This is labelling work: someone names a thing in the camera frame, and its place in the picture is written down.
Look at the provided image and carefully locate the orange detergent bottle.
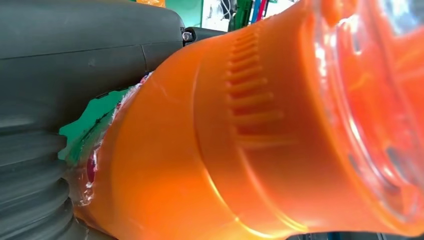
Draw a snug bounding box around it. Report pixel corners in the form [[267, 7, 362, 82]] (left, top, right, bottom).
[[66, 0, 424, 240], [135, 0, 167, 8]]

